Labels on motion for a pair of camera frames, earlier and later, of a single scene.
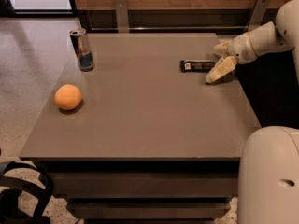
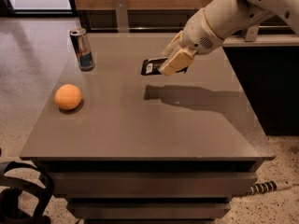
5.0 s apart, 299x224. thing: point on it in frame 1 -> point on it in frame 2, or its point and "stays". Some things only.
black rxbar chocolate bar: x=197 y=65 -> x=151 y=66
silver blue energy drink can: x=82 y=49 stays
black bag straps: x=11 y=188 stays
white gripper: x=239 y=49 -> x=199 y=40
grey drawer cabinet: x=133 y=133 stays
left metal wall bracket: x=121 y=8 stays
